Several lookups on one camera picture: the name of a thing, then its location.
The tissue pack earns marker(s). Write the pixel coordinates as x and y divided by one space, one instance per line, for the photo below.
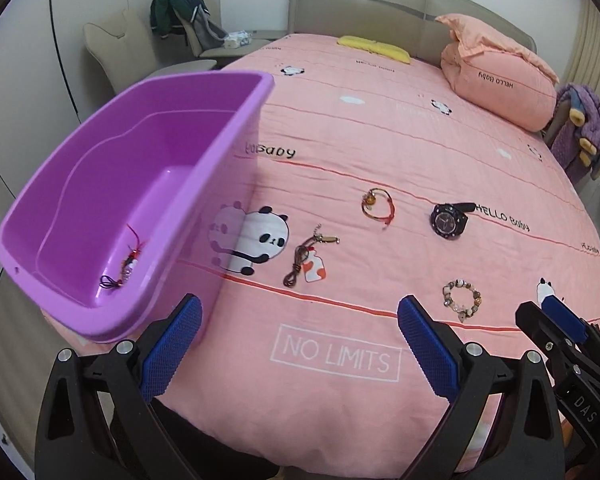
237 39

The black wrist watch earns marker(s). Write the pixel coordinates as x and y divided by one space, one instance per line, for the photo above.
447 219

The purple plastic bin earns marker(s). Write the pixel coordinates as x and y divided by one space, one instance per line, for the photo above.
130 160

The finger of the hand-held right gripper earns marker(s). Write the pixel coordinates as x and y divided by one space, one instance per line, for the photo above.
562 312
535 321

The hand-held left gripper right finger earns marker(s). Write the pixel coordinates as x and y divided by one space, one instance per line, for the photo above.
425 345

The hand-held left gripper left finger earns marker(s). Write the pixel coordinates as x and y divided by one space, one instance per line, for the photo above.
175 345

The pink folded pillow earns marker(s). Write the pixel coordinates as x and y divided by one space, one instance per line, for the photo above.
500 95

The beige curtain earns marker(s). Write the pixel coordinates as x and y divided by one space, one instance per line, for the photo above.
595 45

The dark green jacket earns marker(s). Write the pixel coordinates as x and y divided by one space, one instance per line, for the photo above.
172 10

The beige upholstered headboard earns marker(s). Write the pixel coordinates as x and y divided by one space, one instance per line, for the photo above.
380 5

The purple blanket with yellow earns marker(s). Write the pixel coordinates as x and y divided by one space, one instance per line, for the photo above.
597 115

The beige chair with jacket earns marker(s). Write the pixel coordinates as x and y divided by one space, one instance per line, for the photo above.
230 52

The pink panda print bedsheet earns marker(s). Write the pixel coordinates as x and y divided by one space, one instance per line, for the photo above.
380 135

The yellow flat pillow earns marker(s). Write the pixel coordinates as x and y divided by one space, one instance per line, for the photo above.
375 46

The beige lounge chair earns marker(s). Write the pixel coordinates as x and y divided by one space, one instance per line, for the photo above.
120 45

